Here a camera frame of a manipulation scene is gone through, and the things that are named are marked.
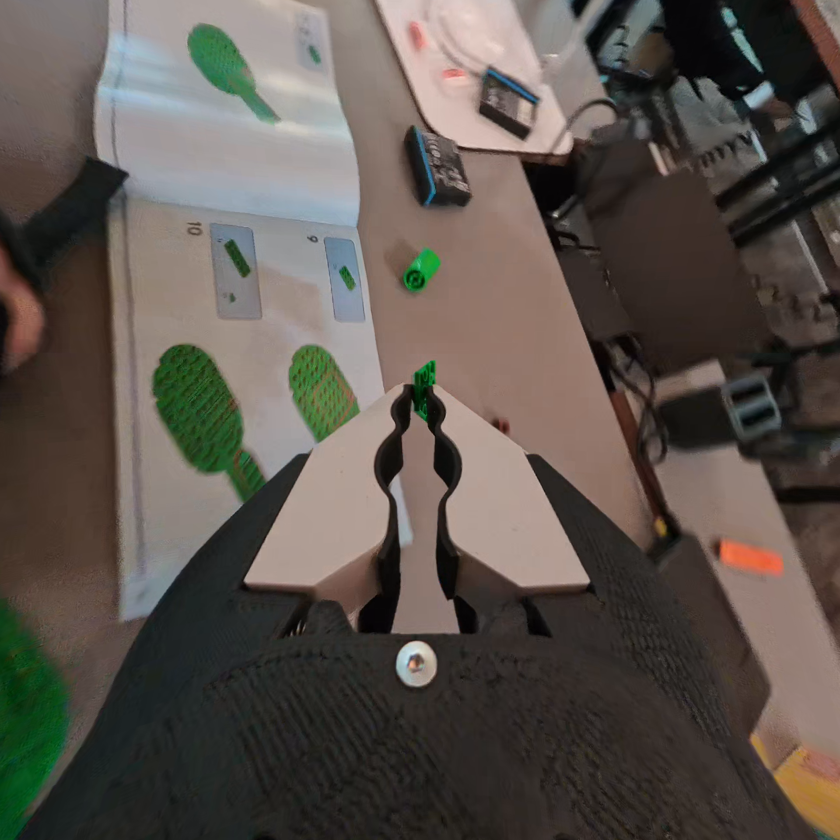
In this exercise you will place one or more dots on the small green brick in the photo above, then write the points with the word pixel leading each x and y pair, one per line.
pixel 423 387

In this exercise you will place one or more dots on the green brick plate assembly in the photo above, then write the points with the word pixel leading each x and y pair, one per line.
pixel 26 709

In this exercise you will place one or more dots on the black battery with blue edge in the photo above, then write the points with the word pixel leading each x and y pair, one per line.
pixel 505 105
pixel 446 167

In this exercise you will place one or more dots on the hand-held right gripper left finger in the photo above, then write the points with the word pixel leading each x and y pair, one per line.
pixel 321 518

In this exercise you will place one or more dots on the white instruction booklet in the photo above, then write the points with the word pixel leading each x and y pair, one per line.
pixel 197 170

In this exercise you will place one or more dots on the cardboard sheet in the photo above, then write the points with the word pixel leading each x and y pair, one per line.
pixel 420 92

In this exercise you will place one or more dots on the clear plastic bag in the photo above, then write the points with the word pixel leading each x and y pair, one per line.
pixel 472 33

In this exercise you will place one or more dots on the yellow toy brick box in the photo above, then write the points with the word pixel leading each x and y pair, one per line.
pixel 814 787

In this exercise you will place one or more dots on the orange plastic tag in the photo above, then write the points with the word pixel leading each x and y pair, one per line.
pixel 751 558

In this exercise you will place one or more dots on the grey desk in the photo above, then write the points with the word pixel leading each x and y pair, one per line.
pixel 492 315

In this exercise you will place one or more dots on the grey battery charger case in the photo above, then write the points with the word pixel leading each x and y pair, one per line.
pixel 735 407

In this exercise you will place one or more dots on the green round brick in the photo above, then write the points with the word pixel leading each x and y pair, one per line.
pixel 420 270

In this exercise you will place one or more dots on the person's left hand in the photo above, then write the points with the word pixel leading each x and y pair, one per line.
pixel 19 321

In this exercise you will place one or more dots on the light grey side table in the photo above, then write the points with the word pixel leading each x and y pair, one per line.
pixel 722 499

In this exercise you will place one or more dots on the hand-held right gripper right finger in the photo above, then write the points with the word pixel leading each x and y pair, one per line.
pixel 512 518

